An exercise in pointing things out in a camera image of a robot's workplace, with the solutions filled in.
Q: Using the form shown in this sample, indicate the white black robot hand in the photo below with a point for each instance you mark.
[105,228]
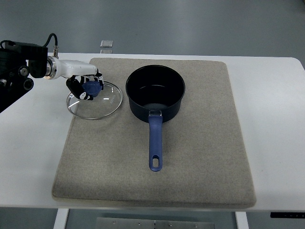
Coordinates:
[77,74]

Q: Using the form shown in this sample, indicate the glass lid blue knob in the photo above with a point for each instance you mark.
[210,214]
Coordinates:
[103,105]

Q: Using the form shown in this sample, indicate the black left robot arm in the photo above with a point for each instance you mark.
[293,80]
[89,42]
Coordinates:
[18,61]

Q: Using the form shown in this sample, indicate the small clear floor plate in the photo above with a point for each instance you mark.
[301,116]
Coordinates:
[106,44]

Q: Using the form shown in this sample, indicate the dark blue saucepan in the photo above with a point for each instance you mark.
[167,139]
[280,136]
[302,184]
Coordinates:
[155,93]

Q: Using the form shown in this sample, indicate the white table leg left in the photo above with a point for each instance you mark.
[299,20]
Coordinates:
[61,218]

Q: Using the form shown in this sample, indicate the white table leg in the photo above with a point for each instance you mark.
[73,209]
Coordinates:
[241,220]
[61,218]

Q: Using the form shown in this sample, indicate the beige felt mat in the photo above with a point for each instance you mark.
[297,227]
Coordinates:
[197,159]

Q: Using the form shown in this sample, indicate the white table leg right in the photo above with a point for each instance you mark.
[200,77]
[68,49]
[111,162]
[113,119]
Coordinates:
[241,220]

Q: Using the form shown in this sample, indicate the black desk control panel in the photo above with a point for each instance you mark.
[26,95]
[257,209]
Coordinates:
[287,215]

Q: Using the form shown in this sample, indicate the metal base plate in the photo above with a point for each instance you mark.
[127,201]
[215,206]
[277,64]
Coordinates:
[120,223]

